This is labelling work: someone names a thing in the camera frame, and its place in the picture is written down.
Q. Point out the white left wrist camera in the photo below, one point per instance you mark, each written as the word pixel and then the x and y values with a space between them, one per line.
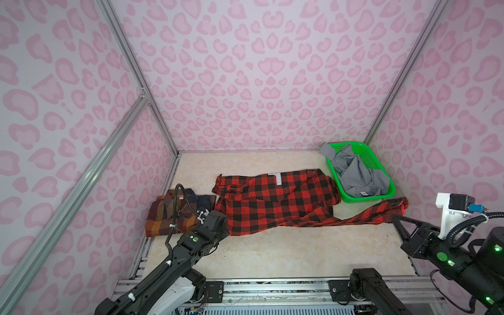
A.
pixel 202 215

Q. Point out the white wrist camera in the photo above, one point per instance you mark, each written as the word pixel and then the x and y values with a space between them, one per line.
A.
pixel 455 209
pixel 202 215

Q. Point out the corner aluminium post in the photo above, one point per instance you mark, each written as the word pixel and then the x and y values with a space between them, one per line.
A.
pixel 440 9
pixel 118 33

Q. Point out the folded brown plaid shirt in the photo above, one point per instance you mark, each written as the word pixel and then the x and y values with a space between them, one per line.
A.
pixel 176 213

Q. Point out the left corner aluminium post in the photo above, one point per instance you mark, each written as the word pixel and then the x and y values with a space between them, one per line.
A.
pixel 118 33

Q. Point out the right corner aluminium post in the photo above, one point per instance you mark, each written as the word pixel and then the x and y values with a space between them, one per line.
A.
pixel 440 9

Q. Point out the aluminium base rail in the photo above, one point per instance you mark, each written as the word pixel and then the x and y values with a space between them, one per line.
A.
pixel 289 295

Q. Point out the red black plaid shirt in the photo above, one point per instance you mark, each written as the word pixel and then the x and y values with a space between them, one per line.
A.
pixel 302 199

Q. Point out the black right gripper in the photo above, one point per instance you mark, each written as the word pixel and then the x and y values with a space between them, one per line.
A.
pixel 422 233

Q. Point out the grey shirt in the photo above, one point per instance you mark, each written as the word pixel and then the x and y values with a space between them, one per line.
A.
pixel 357 180

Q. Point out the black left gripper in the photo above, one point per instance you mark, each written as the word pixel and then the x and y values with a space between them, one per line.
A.
pixel 225 232

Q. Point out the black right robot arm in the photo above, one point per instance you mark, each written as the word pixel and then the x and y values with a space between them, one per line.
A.
pixel 476 265

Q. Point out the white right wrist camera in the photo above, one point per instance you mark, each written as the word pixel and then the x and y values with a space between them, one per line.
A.
pixel 455 209

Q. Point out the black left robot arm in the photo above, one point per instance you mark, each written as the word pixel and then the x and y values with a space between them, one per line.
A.
pixel 190 248

